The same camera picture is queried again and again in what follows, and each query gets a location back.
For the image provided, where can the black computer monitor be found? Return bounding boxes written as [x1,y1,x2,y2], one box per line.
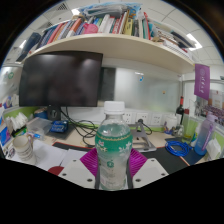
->
[18,50,104,108]

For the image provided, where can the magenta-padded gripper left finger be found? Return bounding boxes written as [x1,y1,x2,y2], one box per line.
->
[58,147,101,190]

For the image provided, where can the blue tissue box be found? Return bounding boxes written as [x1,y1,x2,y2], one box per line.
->
[0,121,13,148]

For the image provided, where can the flat round red coaster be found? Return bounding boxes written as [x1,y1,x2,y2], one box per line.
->
[47,165,65,177]

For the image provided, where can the group photo poster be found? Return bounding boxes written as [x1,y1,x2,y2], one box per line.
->
[194,89,224,126]

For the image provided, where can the ceiling lights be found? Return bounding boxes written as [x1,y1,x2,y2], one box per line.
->
[18,8,203,51]

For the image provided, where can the grey metal laptop stand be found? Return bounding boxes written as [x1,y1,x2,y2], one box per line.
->
[128,121,157,153]

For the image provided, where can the white jar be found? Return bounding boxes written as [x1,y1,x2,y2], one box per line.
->
[164,114,178,131]

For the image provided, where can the white wall socket row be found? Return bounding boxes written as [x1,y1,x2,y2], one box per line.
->
[123,111,164,126]

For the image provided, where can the black cables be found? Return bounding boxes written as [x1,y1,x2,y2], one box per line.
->
[59,106,99,148]

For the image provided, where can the black desk mat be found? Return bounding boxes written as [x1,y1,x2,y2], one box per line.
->
[52,141,201,174]

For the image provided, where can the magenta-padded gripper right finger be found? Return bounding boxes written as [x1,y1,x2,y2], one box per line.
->
[126,148,169,190]

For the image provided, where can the clear green-labelled drink bottle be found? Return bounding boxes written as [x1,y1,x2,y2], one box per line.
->
[94,100,134,192]

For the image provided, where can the coiled blue cable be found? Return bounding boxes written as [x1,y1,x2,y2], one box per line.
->
[164,139,194,158]

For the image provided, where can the stack of white tissues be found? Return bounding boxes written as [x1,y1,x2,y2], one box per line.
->
[4,112,29,133]

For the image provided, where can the small blue box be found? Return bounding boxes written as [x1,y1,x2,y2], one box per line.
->
[49,119,69,134]

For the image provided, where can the clear plastic box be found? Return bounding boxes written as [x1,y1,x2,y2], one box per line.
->
[25,116,53,136]

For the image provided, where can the white tissue pack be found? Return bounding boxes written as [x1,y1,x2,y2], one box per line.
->
[205,138,223,160]

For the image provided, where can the purple hanging pennant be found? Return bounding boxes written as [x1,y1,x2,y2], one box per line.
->
[193,63,212,102]

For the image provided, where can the wall shelf with books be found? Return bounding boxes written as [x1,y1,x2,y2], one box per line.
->
[14,1,198,76]

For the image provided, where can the white mug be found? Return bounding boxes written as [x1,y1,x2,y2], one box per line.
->
[12,133,37,165]

